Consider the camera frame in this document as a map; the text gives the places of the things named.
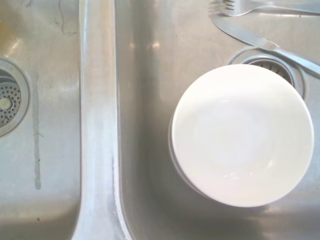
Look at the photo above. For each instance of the stainless steel double sink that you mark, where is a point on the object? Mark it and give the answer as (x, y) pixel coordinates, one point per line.
(100, 120)

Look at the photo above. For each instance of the white ceramic bowl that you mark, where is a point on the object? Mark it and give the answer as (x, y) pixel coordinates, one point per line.
(242, 136)

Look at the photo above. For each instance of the silver table knife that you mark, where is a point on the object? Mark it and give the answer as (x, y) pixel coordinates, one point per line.
(240, 33)

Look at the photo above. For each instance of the silver metal fork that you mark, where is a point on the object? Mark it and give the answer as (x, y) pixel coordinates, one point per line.
(246, 10)

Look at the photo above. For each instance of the metal disposal drain flange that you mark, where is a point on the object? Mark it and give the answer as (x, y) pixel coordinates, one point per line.
(295, 75)

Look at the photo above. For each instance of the perforated metal drain strainer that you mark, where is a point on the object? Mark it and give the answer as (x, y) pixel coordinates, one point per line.
(8, 102)

